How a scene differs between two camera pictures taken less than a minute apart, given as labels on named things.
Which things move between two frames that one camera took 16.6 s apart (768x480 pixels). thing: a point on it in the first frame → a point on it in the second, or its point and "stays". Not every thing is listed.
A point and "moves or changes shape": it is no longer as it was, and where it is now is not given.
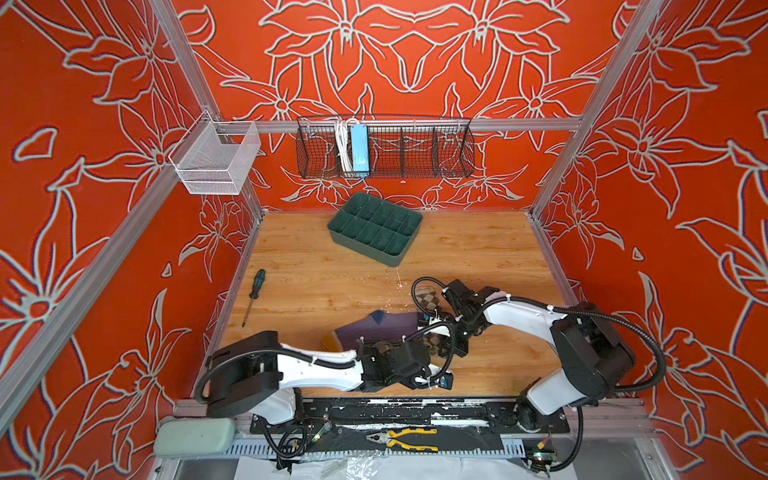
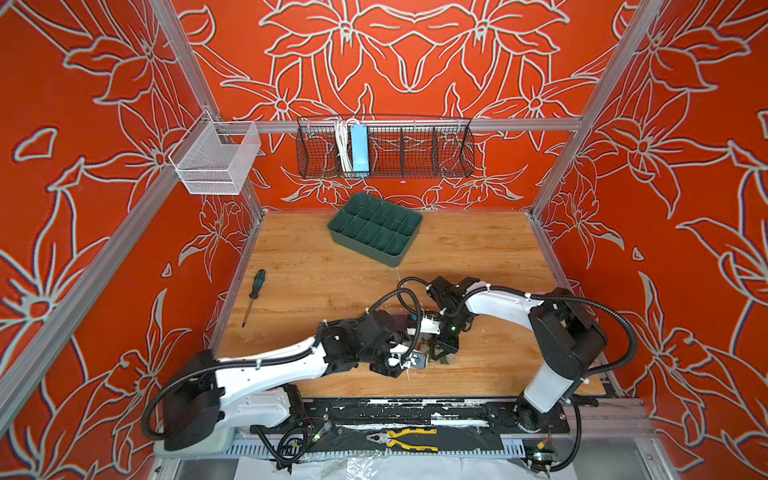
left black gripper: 413,383 → 383,365
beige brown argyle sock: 430,301 moves or changes shape
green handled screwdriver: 258,282 stays
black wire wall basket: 385,147 stays
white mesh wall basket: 214,158 stays
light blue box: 360,142 stays
